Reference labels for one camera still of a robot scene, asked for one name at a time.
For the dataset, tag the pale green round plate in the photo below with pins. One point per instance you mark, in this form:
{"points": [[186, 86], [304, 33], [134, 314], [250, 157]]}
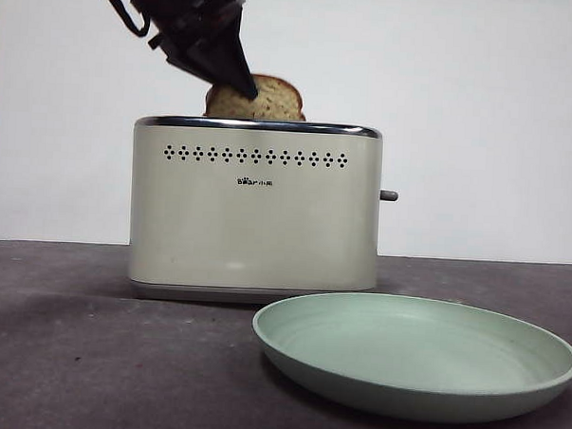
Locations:
{"points": [[404, 343]]}

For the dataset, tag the toasted bread slice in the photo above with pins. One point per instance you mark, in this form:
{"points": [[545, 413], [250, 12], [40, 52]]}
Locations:
{"points": [[281, 105]]}

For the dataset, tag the cream toaster with chrome top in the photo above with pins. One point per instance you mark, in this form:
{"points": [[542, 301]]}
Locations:
{"points": [[247, 232]]}

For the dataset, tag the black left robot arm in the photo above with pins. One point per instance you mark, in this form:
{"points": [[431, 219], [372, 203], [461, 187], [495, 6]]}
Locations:
{"points": [[172, 0]]}

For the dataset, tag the grey toaster lever knob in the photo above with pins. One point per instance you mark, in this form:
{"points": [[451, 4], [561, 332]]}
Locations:
{"points": [[389, 195]]}

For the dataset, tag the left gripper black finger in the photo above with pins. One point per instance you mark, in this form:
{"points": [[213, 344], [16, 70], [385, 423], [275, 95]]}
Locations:
{"points": [[221, 59], [188, 69]]}

